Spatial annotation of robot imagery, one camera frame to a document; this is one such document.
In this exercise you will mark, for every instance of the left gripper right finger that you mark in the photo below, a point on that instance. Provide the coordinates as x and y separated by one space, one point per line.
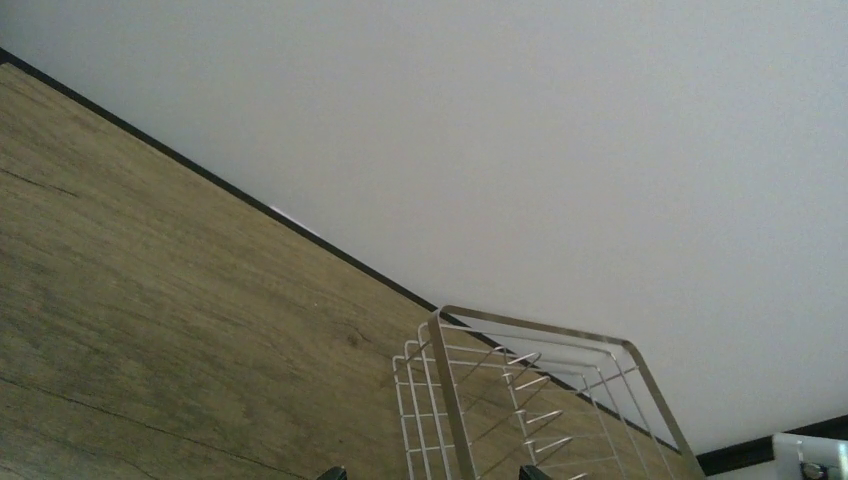
531 472

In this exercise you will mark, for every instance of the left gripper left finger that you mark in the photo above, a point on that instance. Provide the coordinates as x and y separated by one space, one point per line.
334 473

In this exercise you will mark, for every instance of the metal wire dish rack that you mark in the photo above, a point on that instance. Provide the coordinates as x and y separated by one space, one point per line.
480 395

